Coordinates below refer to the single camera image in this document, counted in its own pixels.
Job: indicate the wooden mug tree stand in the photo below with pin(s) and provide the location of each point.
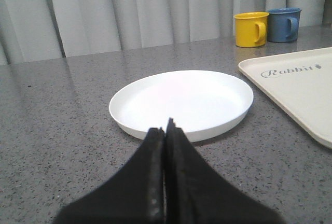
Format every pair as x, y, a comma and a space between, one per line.
327, 12

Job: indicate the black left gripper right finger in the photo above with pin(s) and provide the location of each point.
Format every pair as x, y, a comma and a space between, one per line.
197, 194

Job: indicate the blue mug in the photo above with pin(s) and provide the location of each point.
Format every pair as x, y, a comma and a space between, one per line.
283, 24

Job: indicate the grey curtain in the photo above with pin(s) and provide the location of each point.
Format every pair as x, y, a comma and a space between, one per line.
33, 30

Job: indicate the yellow mug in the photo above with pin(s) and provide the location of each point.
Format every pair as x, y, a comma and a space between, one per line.
251, 29

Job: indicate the white round plate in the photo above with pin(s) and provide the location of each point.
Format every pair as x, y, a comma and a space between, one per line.
204, 104

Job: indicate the cream rabbit serving tray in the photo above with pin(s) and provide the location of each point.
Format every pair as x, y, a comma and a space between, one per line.
300, 84

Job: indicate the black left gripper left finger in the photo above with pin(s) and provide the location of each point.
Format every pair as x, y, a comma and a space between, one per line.
133, 195

